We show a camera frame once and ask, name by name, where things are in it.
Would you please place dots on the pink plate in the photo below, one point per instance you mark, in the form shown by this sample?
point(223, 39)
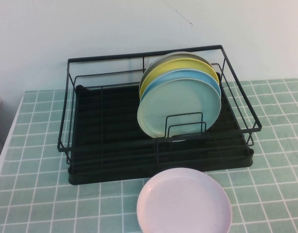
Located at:
point(182, 204)

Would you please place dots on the green plate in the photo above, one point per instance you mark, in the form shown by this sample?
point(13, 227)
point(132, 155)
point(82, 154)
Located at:
point(180, 102)

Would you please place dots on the blue plate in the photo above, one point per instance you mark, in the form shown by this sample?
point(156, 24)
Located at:
point(187, 74)

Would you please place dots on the yellow plate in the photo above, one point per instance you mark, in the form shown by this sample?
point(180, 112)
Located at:
point(178, 65)

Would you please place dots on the grey plate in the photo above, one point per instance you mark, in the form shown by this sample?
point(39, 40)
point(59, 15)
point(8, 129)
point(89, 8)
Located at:
point(168, 56)

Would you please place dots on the black plastic drip tray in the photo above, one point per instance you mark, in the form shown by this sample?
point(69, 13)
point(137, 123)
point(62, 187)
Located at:
point(102, 116)

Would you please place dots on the green tile-pattern tablecloth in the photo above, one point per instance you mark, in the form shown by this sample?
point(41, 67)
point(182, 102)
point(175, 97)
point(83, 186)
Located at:
point(272, 182)

